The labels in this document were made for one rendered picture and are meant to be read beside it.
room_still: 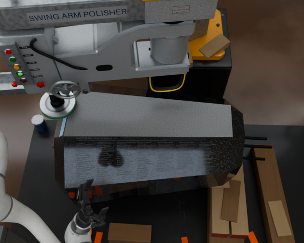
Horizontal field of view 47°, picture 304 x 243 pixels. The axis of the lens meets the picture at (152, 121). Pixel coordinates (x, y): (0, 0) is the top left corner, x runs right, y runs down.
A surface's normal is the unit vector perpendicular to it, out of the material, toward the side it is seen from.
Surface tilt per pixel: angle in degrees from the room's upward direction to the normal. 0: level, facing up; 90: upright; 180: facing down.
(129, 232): 0
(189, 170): 45
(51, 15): 90
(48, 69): 90
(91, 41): 4
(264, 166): 0
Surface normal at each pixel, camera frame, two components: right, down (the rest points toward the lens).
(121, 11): 0.11, 0.85
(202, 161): 0.00, 0.24
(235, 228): 0.00, -0.51
